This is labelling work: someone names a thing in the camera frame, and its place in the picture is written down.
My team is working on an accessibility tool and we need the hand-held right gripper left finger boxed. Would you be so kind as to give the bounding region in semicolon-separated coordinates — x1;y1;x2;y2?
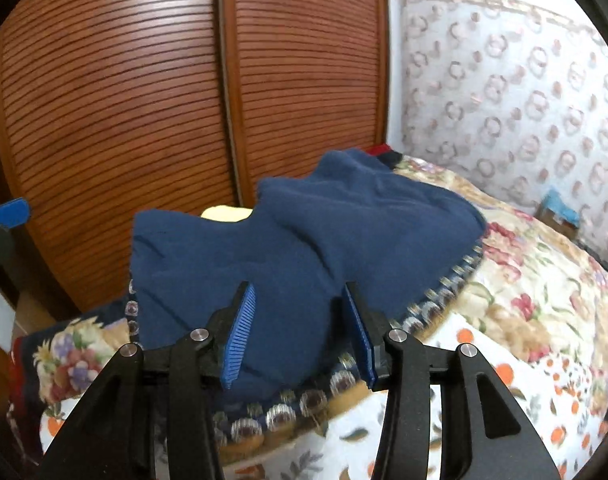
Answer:
34;281;257;480

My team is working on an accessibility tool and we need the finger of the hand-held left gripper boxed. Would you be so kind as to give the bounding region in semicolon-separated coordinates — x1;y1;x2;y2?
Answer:
0;198;30;233

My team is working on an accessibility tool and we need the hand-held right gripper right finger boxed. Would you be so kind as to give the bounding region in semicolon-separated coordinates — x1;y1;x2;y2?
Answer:
344;281;562;480

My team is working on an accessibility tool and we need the navy blue printed t-shirt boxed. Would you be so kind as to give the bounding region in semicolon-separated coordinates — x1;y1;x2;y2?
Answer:
129;149;487;403

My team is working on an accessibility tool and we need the dark patterned pillow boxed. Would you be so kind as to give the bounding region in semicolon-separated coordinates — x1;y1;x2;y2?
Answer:
126;240;487;453

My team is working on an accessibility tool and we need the yellow soft cushion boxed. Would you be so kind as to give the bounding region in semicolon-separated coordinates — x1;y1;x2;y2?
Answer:
201;205;255;223

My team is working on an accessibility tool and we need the white orange-print bedsheet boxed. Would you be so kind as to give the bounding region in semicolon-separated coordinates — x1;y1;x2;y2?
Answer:
36;310;608;480

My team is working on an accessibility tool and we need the brown louvered wooden wardrobe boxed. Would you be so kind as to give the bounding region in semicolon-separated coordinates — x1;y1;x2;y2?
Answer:
0;0;390;321

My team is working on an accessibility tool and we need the floral quilt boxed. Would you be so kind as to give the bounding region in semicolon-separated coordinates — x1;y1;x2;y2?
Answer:
9;145;608;413

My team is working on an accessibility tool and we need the blue item on brown box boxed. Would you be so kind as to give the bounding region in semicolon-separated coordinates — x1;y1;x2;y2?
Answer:
536;187;582;238

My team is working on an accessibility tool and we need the sheer circle-patterned curtain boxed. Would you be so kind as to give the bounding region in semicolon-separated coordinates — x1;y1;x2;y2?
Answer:
386;0;608;276

